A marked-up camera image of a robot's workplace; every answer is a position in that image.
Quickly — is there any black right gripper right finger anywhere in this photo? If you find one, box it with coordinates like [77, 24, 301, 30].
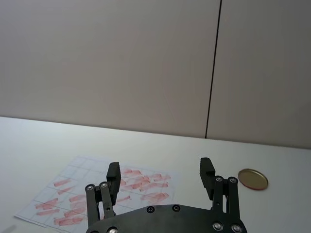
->
[199, 157, 242, 220]

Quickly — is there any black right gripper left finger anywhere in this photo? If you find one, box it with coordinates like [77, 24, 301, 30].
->
[85, 162, 122, 227]

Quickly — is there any round gold metal lid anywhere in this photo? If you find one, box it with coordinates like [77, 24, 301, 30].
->
[238, 168, 269, 191]

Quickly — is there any white paper with red marks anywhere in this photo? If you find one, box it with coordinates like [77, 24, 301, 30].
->
[14, 155, 182, 229]

